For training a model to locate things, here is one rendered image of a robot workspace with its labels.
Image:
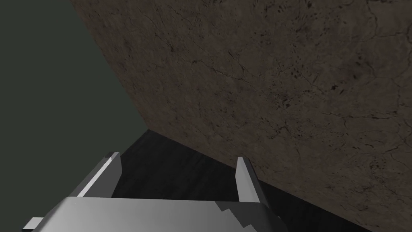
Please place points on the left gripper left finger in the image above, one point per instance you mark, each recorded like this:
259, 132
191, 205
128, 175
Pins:
103, 178

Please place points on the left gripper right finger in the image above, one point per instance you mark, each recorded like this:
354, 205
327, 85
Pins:
247, 183

